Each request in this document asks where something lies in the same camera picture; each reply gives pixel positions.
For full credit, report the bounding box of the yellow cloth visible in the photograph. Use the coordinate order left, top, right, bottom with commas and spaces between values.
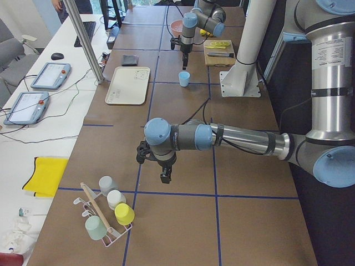
22, 157, 68, 198

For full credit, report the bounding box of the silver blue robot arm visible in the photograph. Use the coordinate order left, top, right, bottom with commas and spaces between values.
136, 1, 354, 188
170, 0, 226, 55

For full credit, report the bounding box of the steel muddler black tip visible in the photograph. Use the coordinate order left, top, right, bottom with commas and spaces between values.
207, 52, 234, 58

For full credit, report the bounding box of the yellow plastic knife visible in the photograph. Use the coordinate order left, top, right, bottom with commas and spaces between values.
204, 45, 226, 49

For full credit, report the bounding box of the white cup rack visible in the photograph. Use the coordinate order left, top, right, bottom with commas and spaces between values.
73, 182, 133, 248

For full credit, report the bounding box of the blue teach pendant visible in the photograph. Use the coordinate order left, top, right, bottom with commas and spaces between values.
31, 62, 72, 90
4, 91, 49, 125

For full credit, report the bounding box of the whole yellow lemon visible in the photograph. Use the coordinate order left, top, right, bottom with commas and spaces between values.
200, 29, 213, 37

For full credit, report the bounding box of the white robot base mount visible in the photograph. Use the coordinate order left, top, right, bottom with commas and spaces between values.
220, 0, 276, 98

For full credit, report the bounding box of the grey plastic cup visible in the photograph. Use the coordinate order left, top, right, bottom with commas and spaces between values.
99, 176, 118, 197

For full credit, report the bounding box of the cream bear print tray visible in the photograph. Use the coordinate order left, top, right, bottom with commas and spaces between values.
105, 66, 150, 105

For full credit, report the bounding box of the white plastic cup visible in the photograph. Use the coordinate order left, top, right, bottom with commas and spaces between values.
106, 190, 126, 210

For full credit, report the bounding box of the black keyboard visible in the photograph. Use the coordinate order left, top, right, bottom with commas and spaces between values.
74, 21, 97, 47

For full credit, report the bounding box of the light blue plastic cup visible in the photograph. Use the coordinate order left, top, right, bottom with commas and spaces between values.
178, 71, 190, 87

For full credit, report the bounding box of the pink bowl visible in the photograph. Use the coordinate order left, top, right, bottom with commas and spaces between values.
170, 20, 183, 37

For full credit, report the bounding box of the mint green plastic cup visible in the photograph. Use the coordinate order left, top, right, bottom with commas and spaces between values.
85, 216, 107, 241

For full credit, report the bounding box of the yellow plastic cup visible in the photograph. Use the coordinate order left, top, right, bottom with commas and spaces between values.
114, 203, 135, 226

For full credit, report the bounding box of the aluminium frame post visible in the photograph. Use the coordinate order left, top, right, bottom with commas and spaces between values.
63, 0, 104, 84

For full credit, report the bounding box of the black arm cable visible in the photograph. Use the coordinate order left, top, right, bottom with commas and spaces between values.
180, 96, 264, 156

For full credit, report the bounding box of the black computer mouse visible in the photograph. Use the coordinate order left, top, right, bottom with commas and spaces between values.
51, 53, 64, 60

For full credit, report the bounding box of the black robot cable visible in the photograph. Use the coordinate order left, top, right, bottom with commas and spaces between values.
165, 0, 206, 47

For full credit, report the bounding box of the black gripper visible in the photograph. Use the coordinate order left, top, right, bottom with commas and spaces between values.
136, 141, 177, 183
170, 35, 192, 70

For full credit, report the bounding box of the wooden cutting board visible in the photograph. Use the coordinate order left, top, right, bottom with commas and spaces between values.
204, 39, 236, 66

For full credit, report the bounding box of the grey folded cloth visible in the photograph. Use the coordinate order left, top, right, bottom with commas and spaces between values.
121, 55, 139, 67

